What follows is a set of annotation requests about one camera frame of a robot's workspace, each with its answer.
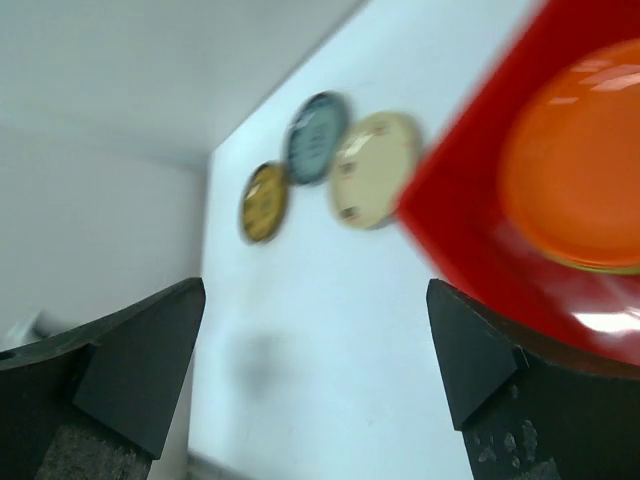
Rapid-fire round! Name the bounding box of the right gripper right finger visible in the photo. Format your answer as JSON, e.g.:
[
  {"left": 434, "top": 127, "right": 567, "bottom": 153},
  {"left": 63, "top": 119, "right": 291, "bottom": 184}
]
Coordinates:
[{"left": 426, "top": 279, "right": 639, "bottom": 479}]

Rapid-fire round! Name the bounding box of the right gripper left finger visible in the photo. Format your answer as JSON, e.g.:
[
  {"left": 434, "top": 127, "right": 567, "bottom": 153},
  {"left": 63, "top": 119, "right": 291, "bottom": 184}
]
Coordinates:
[{"left": 1, "top": 277, "right": 206, "bottom": 479}]

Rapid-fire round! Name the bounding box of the orange plate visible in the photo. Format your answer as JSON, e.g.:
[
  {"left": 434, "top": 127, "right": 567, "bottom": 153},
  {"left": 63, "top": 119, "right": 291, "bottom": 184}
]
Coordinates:
[{"left": 498, "top": 39, "right": 639, "bottom": 267}]

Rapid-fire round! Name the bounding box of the yellow patterned plate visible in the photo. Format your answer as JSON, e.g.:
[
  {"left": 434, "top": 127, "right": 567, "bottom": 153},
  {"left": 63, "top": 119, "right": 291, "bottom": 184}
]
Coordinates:
[{"left": 239, "top": 161, "right": 289, "bottom": 244}]

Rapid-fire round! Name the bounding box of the green plate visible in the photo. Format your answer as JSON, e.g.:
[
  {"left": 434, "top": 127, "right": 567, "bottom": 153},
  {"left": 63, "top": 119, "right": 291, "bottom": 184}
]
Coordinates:
[{"left": 550, "top": 256, "right": 639, "bottom": 275}]

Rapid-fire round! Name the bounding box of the red plastic bin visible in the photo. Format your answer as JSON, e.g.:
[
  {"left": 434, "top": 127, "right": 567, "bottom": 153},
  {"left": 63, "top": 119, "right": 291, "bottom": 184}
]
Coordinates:
[{"left": 397, "top": 1, "right": 639, "bottom": 364}]

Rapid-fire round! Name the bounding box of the beige floral plate back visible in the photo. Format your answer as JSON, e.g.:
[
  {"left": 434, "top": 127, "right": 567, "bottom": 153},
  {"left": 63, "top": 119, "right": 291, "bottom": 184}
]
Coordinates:
[{"left": 329, "top": 111, "right": 422, "bottom": 230}]

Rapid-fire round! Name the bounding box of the blue patterned plate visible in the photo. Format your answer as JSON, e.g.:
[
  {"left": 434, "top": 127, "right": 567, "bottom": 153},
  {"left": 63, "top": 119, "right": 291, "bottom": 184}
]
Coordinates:
[{"left": 282, "top": 91, "right": 350, "bottom": 185}]

